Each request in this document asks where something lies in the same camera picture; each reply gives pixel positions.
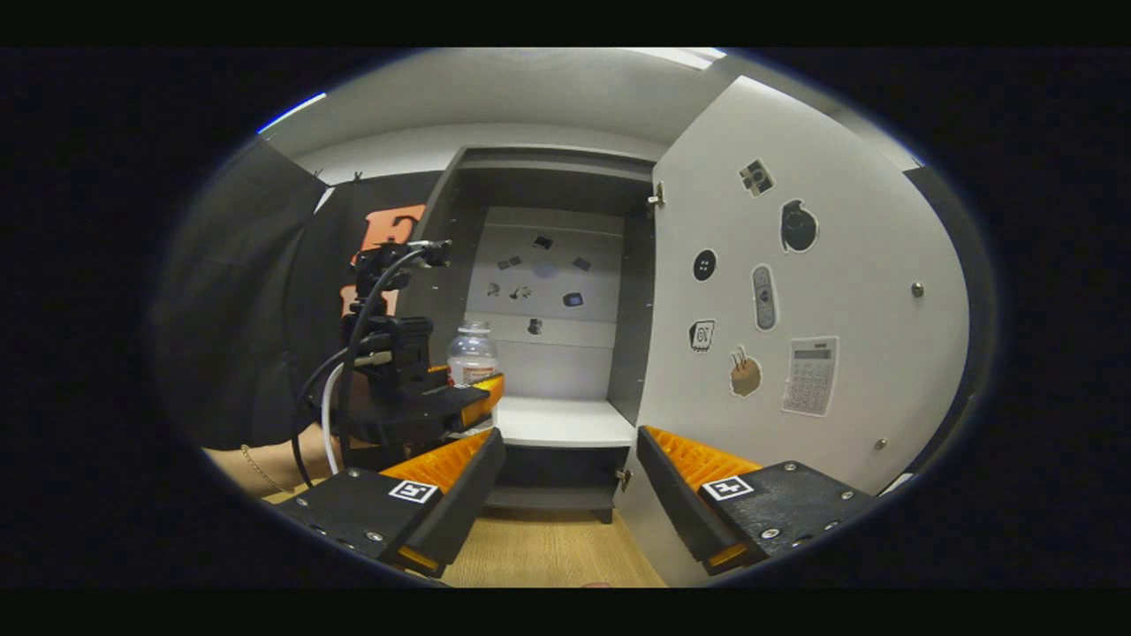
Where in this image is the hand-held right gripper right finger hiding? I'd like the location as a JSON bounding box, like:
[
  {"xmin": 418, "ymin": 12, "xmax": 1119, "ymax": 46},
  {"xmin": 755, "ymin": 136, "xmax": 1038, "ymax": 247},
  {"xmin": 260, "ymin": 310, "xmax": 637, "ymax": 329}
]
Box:
[{"xmin": 636, "ymin": 426, "xmax": 884, "ymax": 577}]

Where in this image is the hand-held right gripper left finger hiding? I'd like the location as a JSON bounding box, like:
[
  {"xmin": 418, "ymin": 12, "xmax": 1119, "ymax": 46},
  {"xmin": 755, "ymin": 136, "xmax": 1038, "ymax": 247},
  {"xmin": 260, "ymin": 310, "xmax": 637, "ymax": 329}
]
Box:
[{"xmin": 269, "ymin": 428, "xmax": 507, "ymax": 579}]

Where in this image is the clear plastic bottle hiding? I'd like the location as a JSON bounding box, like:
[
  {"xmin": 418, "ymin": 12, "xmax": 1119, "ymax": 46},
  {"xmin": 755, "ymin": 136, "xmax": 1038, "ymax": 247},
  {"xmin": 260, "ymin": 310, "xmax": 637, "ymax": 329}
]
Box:
[{"xmin": 446, "ymin": 321, "xmax": 500, "ymax": 434}]

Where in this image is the white cabinet door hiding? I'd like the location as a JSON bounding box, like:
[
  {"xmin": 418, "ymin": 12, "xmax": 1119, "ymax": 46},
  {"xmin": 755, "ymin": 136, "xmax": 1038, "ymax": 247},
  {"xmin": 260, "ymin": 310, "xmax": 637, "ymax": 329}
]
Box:
[{"xmin": 614, "ymin": 75, "xmax": 973, "ymax": 588}]

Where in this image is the white cabinet shelf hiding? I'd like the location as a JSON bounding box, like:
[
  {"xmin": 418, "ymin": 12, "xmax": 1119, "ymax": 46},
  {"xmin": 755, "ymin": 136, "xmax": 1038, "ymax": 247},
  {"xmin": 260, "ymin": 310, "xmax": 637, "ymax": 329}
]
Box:
[{"xmin": 459, "ymin": 396, "xmax": 637, "ymax": 449}]

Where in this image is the black backdrop cloth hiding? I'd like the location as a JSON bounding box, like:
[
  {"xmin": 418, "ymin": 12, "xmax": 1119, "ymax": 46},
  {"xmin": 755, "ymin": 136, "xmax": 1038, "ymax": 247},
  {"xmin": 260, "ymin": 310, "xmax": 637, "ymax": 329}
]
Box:
[{"xmin": 163, "ymin": 140, "xmax": 999, "ymax": 482}]

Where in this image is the ceiling light panel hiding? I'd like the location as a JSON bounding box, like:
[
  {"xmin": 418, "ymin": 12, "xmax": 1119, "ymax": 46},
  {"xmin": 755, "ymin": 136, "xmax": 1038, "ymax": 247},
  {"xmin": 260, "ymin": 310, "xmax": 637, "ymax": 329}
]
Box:
[
  {"xmin": 256, "ymin": 91, "xmax": 328, "ymax": 135},
  {"xmin": 632, "ymin": 48, "xmax": 730, "ymax": 72}
]

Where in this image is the black cable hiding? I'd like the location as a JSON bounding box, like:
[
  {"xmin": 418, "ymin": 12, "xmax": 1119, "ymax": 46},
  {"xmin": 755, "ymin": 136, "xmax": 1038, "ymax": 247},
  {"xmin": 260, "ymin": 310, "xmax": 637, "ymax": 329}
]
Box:
[
  {"xmin": 290, "ymin": 340, "xmax": 381, "ymax": 488},
  {"xmin": 338, "ymin": 247, "xmax": 434, "ymax": 469}
]

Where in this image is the white cable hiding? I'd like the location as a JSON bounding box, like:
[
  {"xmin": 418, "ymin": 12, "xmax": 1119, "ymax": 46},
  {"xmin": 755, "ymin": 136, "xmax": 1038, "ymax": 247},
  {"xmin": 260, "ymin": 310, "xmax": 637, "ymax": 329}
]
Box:
[{"xmin": 321, "ymin": 358, "xmax": 390, "ymax": 478}]

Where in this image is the thin gold bracelet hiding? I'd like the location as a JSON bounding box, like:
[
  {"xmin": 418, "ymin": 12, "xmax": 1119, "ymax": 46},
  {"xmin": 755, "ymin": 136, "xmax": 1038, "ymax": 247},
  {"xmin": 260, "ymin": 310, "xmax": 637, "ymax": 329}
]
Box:
[{"xmin": 240, "ymin": 444, "xmax": 294, "ymax": 496}]

